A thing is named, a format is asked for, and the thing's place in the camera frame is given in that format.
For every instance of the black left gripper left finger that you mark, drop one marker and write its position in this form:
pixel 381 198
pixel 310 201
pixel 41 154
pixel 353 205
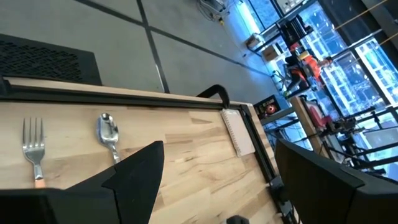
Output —
pixel 136 186

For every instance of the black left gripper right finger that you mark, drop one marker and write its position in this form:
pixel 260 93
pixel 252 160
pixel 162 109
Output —
pixel 317 193

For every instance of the black box with red light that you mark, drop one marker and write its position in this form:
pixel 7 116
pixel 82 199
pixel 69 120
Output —
pixel 268 108

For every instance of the pink spiral notebook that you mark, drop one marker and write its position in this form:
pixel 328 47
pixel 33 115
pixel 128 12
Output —
pixel 239 132

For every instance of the orange and black machine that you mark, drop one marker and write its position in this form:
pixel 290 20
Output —
pixel 311 67

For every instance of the cardboard box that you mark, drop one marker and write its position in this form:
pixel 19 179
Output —
pixel 271 53
pixel 255 40

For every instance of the black shelf rack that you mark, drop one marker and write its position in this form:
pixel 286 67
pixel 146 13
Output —
pixel 295 31

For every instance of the wooden post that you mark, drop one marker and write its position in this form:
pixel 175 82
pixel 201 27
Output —
pixel 306 124

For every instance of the black aluminium table frame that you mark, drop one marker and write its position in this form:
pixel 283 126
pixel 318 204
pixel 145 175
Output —
pixel 124 100

